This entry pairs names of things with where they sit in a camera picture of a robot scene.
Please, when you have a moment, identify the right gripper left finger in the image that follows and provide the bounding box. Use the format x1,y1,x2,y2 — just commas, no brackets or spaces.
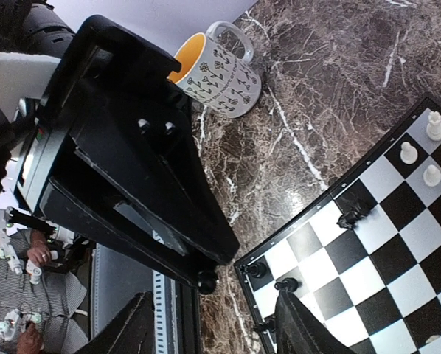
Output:
83,291,154,354

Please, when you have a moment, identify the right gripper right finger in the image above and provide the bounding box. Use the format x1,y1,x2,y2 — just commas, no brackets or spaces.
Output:
274,290,350,354

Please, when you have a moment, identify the operator person striped shirt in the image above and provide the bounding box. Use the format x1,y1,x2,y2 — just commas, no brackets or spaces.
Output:
0,228,92,354

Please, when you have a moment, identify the black piece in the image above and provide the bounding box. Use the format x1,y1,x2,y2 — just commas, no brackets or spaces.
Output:
274,277,300,293

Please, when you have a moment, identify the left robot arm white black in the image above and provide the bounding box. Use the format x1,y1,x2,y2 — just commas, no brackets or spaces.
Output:
0,1,239,294

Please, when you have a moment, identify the black grey chess board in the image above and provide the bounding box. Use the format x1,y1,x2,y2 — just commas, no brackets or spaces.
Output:
235,95,441,353

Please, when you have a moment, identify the white slotted cable duct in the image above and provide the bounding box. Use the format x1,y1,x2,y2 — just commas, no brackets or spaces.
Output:
91,245,174,353

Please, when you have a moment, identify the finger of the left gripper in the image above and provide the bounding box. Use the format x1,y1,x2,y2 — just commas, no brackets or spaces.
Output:
39,84,239,286

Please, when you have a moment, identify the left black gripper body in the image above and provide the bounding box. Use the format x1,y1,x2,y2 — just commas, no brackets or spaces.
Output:
14,15,184,221

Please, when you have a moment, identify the black piece edge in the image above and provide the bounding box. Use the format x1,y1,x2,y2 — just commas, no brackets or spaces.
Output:
242,261,268,279

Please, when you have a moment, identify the white left rook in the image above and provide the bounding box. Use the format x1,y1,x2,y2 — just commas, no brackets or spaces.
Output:
426,111,441,142

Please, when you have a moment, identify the patterned mug with yellow interior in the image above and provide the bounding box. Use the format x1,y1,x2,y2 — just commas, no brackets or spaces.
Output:
168,21,262,118

